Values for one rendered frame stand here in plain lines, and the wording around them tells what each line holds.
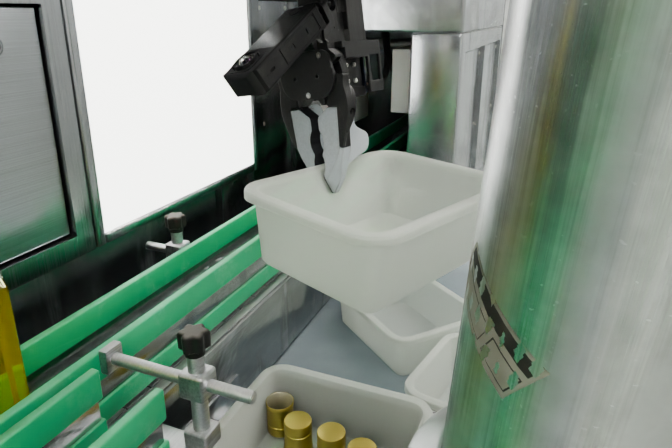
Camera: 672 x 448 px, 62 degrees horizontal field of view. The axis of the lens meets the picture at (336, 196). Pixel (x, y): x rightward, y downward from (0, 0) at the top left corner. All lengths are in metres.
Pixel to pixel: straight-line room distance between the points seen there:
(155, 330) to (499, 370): 0.53
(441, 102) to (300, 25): 0.73
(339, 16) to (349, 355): 0.56
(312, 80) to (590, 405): 0.44
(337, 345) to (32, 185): 0.53
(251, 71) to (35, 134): 0.32
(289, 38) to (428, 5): 0.72
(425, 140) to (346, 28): 0.69
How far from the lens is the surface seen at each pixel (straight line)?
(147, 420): 0.54
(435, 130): 1.25
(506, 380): 0.19
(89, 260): 0.87
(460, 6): 1.22
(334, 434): 0.71
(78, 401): 0.58
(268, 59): 0.51
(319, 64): 0.55
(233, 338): 0.79
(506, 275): 0.17
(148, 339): 0.67
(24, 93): 0.72
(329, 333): 1.00
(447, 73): 1.23
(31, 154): 0.73
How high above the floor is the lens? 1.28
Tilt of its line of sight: 18 degrees down
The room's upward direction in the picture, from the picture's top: straight up
